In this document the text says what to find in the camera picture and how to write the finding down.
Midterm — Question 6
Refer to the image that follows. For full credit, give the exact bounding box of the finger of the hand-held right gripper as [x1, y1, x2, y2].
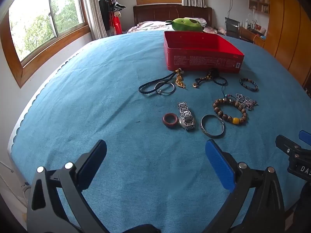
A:
[299, 130, 311, 148]
[275, 135, 303, 156]

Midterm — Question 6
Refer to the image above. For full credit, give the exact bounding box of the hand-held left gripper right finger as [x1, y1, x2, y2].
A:
[205, 139, 285, 233]

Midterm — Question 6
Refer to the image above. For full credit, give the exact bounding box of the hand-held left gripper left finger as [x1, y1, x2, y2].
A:
[26, 139, 107, 233]

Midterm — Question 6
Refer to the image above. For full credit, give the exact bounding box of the silver chain necklace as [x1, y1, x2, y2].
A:
[234, 93, 258, 111]

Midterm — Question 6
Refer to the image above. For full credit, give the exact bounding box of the thin silver ring bangle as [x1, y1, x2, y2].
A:
[155, 81, 176, 95]

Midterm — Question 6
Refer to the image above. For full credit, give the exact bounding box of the black cord with gold charms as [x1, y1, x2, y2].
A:
[138, 68, 187, 95]

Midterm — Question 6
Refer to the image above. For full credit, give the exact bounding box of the dark bead string with wooden beads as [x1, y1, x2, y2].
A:
[193, 68, 229, 88]

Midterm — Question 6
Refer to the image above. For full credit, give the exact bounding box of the red tin box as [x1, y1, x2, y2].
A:
[163, 31, 244, 74]

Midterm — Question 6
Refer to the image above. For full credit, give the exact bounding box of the engraved silver bangle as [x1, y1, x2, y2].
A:
[200, 115, 225, 139]

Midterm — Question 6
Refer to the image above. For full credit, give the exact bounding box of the silver metal wristwatch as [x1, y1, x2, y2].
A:
[177, 102, 196, 131]

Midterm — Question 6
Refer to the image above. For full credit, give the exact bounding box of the blue blanket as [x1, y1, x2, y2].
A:
[11, 30, 311, 233]

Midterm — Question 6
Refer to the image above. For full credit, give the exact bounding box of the red-brown stone bangle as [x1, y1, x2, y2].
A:
[163, 113, 180, 128]

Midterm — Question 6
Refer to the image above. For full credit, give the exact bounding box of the wooden desk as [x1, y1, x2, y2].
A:
[239, 26, 266, 48]

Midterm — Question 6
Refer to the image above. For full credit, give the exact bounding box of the wooden wardrobe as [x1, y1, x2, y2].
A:
[264, 0, 311, 88]

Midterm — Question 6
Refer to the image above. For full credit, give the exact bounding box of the black office chair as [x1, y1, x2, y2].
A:
[225, 17, 241, 39]

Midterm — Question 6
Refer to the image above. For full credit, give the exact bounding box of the red bag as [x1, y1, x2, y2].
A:
[110, 12, 122, 36]

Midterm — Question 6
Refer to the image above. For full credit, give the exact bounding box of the green avocado plush toy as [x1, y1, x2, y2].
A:
[165, 17, 204, 32]

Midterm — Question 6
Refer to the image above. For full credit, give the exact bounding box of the floral bedding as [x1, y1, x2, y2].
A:
[128, 21, 172, 33]

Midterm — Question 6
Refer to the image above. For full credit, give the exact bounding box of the large wooden-framed window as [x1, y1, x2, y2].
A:
[0, 0, 91, 88]

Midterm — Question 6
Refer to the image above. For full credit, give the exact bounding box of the white curtain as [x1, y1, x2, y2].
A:
[81, 0, 107, 40]

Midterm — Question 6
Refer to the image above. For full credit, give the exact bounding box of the wooden coat rack with clothes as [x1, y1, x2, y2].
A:
[98, 0, 127, 34]

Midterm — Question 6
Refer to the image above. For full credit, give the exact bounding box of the dark wooden headboard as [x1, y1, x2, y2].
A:
[133, 4, 213, 28]

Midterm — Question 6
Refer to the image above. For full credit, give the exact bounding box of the wooden bead bracelet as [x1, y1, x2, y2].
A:
[213, 93, 248, 125]

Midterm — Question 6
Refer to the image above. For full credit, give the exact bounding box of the dark bead bracelet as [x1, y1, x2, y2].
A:
[239, 78, 258, 92]

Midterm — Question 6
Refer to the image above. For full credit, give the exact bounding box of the white coiled cable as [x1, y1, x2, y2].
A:
[0, 161, 31, 208]

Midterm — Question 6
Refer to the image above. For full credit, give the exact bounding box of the wooden wall shelf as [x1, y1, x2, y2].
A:
[249, 0, 271, 15]

